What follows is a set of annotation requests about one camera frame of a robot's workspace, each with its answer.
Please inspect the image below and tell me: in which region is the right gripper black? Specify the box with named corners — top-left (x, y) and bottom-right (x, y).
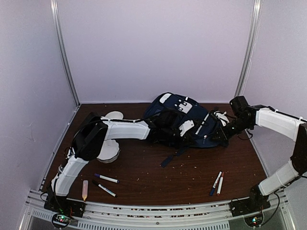
top-left (210, 116), bottom-right (252, 142)

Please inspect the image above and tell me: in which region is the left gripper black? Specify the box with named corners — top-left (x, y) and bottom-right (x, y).
top-left (163, 125), bottom-right (197, 150)

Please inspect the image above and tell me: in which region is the navy blue student backpack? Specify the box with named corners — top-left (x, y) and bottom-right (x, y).
top-left (143, 92), bottom-right (229, 168)

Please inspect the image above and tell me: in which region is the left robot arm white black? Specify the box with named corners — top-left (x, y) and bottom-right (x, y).
top-left (47, 110), bottom-right (185, 213)

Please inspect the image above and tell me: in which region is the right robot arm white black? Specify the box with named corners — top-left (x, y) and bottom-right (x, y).
top-left (211, 96), bottom-right (307, 212)

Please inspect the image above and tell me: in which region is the brown capped white marker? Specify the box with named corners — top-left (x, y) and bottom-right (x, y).
top-left (216, 172), bottom-right (224, 196)

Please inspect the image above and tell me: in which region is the blue capped white marker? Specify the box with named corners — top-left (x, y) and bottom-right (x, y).
top-left (209, 171), bottom-right (223, 196)

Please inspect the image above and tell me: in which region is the white scalloped ceramic bowl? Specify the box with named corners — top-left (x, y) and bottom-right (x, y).
top-left (96, 139), bottom-right (120, 163)

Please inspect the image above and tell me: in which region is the purple capped white marker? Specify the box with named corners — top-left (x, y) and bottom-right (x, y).
top-left (94, 173), bottom-right (119, 184)

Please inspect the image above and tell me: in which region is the black capped white marker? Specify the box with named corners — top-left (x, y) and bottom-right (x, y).
top-left (92, 180), bottom-right (117, 198)

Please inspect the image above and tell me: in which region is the right circuit board with leds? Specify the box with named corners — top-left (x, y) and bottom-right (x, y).
top-left (244, 213), bottom-right (264, 228)

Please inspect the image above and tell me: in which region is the circuit board with leds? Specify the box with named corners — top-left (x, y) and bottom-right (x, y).
top-left (51, 213), bottom-right (72, 229)
top-left (244, 213), bottom-right (264, 228)

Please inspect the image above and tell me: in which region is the pink glue tube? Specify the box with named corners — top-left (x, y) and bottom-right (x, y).
top-left (82, 180), bottom-right (89, 201)

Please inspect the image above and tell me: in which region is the left circuit board with leds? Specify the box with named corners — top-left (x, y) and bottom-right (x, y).
top-left (51, 213), bottom-right (72, 229)

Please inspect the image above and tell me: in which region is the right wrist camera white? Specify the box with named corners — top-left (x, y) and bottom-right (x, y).
top-left (213, 110), bottom-right (230, 126)

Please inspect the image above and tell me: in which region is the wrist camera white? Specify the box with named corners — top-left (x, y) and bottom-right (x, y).
top-left (213, 110), bottom-right (230, 126)
top-left (178, 120), bottom-right (194, 137)

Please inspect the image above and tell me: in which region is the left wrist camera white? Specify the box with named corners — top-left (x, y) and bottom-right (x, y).
top-left (178, 120), bottom-right (194, 137)

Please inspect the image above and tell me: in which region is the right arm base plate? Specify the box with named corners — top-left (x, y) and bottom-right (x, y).
top-left (229, 198), bottom-right (271, 217)

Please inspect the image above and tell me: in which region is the right aluminium frame post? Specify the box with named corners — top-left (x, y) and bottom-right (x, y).
top-left (235, 0), bottom-right (262, 96)

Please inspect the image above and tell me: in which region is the aluminium frame post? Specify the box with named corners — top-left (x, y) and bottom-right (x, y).
top-left (235, 0), bottom-right (262, 96)
top-left (50, 0), bottom-right (80, 106)

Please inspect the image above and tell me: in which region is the front aluminium rail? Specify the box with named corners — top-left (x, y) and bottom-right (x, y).
top-left (20, 188), bottom-right (297, 230)

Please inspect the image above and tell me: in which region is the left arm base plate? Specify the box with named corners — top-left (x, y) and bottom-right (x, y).
top-left (44, 196), bottom-right (85, 218)

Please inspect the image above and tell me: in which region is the left aluminium frame post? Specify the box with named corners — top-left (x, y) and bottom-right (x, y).
top-left (50, 0), bottom-right (80, 106)

